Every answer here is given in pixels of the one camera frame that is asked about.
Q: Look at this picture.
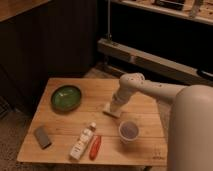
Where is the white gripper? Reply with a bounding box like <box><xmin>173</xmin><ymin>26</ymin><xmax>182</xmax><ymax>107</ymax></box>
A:
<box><xmin>110</xmin><ymin>89</ymin><xmax>130</xmax><ymax>112</ymax></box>

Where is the white sponge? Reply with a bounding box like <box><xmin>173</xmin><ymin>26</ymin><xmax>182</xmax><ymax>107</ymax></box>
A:
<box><xmin>103</xmin><ymin>103</ymin><xmax>121</xmax><ymax>118</ymax></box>

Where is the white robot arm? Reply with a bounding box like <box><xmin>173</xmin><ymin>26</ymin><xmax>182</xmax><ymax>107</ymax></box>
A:
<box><xmin>109</xmin><ymin>73</ymin><xmax>213</xmax><ymax>171</ymax></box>

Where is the green bowl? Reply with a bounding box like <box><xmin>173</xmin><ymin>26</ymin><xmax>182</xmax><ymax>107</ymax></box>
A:
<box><xmin>50</xmin><ymin>85</ymin><xmax>82</xmax><ymax>112</ymax></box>

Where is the wooden table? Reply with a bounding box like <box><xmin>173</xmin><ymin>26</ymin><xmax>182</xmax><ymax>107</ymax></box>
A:
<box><xmin>16</xmin><ymin>77</ymin><xmax>168</xmax><ymax>167</ymax></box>

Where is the white tube with cap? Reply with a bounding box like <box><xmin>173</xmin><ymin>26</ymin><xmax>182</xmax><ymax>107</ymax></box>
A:
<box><xmin>69</xmin><ymin>122</ymin><xmax>96</xmax><ymax>160</ymax></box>

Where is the grey rectangular block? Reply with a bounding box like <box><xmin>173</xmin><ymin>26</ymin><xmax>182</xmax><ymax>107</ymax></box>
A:
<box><xmin>34</xmin><ymin>126</ymin><xmax>52</xmax><ymax>149</ymax></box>

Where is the wooden shelf with items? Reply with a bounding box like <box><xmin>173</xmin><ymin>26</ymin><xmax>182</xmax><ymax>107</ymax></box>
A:
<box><xmin>111</xmin><ymin>0</ymin><xmax>213</xmax><ymax>26</ymax></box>

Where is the metal beam frame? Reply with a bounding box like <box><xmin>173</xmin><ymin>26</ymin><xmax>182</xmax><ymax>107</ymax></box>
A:
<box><xmin>97</xmin><ymin>38</ymin><xmax>213</xmax><ymax>86</ymax></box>

